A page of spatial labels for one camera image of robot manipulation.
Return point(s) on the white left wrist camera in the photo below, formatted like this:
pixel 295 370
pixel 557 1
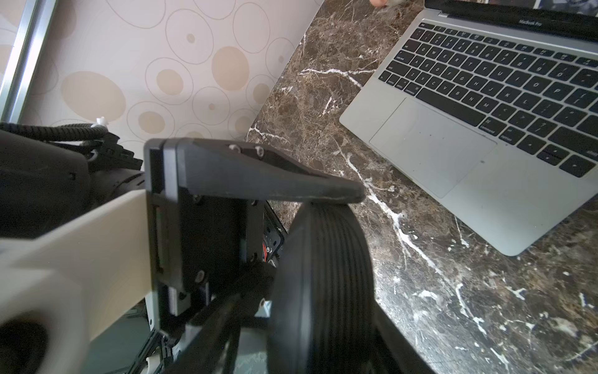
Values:
pixel 62 290

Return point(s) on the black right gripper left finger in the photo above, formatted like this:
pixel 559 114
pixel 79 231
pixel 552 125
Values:
pixel 219 322

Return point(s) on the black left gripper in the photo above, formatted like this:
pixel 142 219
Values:
pixel 205 205

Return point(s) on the silver laptop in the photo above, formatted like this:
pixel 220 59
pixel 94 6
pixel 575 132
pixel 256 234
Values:
pixel 491 108

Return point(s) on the black wireless mouse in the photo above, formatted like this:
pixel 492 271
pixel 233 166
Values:
pixel 323 298

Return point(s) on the pink ceramic mug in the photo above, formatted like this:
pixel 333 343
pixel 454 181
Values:
pixel 386 3

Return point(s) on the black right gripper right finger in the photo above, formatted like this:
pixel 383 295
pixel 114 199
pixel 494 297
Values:
pixel 393 352

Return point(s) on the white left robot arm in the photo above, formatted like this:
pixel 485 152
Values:
pixel 51 176

